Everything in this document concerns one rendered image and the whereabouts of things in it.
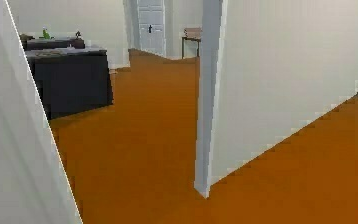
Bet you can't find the black kitchen island counter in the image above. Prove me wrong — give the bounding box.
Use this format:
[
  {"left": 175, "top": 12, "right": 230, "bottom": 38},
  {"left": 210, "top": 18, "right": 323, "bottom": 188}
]
[{"left": 24, "top": 46, "right": 114, "bottom": 121}]

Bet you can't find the brown side table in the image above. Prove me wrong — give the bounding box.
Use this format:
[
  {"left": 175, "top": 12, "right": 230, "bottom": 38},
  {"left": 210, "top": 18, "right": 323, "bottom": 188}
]
[{"left": 181, "top": 27, "right": 203, "bottom": 60}]

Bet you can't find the white panelled room door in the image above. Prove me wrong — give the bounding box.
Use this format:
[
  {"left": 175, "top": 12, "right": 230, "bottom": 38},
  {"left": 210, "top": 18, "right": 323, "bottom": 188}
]
[{"left": 137, "top": 0, "right": 167, "bottom": 57}]

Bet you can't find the dark brown counter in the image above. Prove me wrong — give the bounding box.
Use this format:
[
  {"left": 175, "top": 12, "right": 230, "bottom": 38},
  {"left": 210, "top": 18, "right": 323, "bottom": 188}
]
[{"left": 19, "top": 34, "right": 86, "bottom": 52}]

